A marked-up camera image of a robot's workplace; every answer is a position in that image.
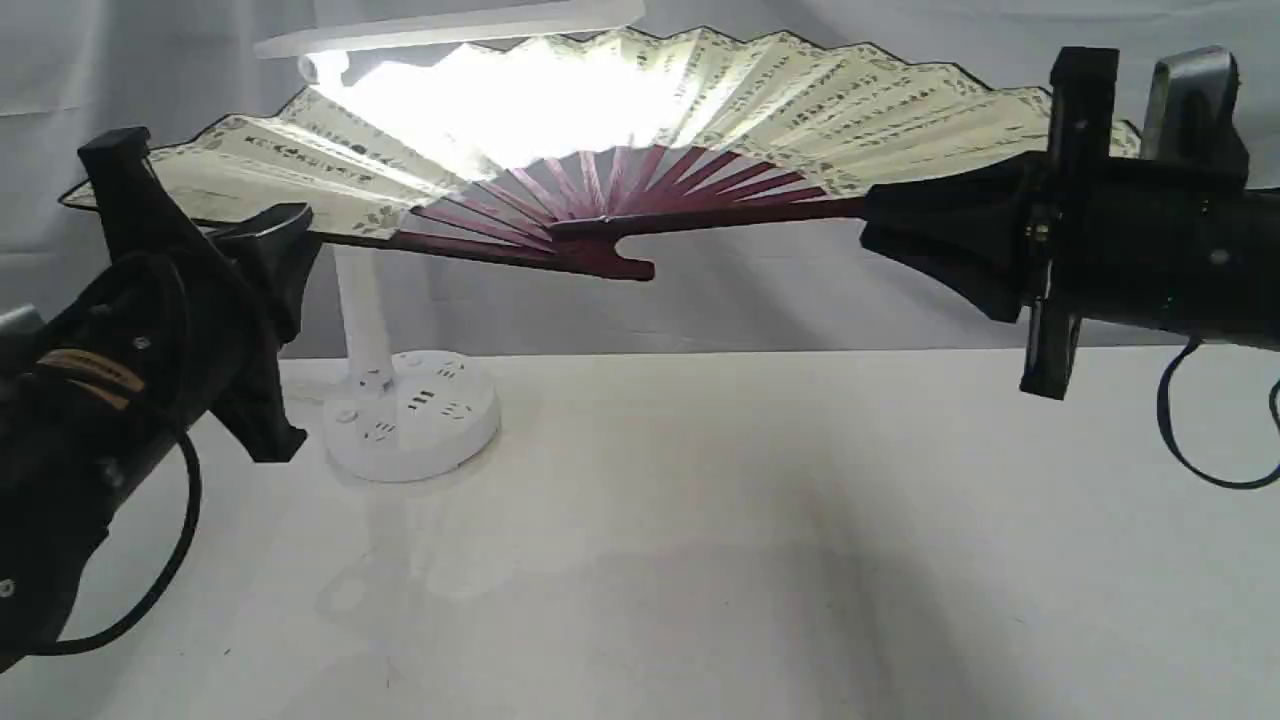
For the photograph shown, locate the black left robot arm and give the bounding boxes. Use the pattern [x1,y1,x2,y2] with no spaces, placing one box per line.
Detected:
[1,127,321,667]

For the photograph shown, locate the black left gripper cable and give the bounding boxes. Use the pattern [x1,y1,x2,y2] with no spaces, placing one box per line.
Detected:
[29,250,204,657]

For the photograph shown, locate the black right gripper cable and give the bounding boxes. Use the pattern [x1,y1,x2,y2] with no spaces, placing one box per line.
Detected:
[1157,338,1280,491]

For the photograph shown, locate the cream paper folding fan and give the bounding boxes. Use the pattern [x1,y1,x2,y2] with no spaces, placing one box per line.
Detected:
[58,26,1143,282]

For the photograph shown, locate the white desk lamp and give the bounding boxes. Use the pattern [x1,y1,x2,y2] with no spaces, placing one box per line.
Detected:
[253,1,646,483]

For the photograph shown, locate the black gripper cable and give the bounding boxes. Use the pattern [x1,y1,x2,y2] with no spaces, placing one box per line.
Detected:
[1157,338,1280,491]
[29,250,204,657]

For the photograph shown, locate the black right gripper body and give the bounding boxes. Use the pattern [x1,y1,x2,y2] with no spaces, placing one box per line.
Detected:
[1020,47,1277,398]

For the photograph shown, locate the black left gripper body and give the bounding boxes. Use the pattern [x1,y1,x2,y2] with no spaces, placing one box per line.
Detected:
[29,127,306,462]

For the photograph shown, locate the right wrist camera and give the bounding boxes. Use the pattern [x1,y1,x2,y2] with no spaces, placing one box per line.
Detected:
[1139,45,1251,188]

